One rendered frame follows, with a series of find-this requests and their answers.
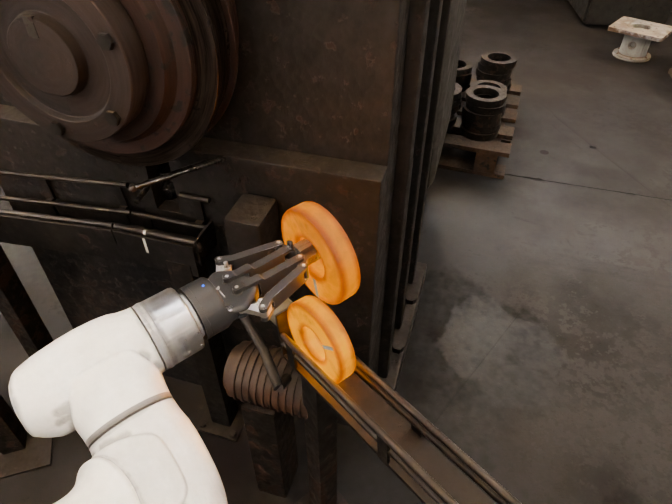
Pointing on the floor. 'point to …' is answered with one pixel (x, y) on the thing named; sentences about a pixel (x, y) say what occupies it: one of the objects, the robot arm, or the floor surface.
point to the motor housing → (266, 414)
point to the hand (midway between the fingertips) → (317, 245)
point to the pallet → (482, 115)
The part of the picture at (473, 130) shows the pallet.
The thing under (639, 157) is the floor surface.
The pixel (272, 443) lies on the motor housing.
